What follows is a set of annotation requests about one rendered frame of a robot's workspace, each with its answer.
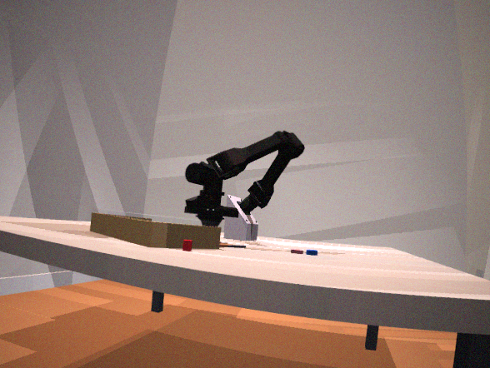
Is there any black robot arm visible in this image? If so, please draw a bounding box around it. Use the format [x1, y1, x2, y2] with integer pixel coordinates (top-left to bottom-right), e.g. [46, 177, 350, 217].
[185, 131, 305, 215]

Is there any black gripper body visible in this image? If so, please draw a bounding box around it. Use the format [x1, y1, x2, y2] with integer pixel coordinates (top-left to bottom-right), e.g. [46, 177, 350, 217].
[184, 186, 239, 218]

